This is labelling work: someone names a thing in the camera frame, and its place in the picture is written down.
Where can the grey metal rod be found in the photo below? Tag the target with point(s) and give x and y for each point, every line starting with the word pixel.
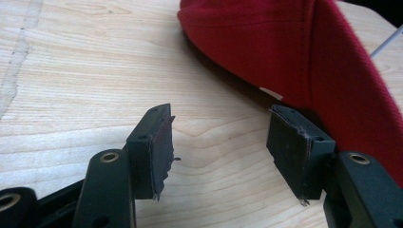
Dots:
pixel 387 41

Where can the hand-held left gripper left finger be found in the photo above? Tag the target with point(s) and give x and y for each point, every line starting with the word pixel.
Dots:
pixel 149 158

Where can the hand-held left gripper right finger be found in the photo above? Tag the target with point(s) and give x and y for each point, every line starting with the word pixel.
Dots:
pixel 301 155

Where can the red cap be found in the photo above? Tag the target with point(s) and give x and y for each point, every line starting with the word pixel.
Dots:
pixel 285 47

